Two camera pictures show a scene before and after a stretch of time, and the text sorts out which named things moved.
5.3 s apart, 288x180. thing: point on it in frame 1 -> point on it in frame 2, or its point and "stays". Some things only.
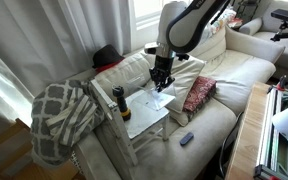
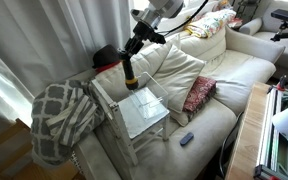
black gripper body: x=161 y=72 -> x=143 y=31
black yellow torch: x=118 y=92 -> x=131 y=81
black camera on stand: x=286 y=16 stays
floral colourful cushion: x=228 y=17 stays
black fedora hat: x=106 y=57 stays
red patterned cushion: x=200 y=93 stays
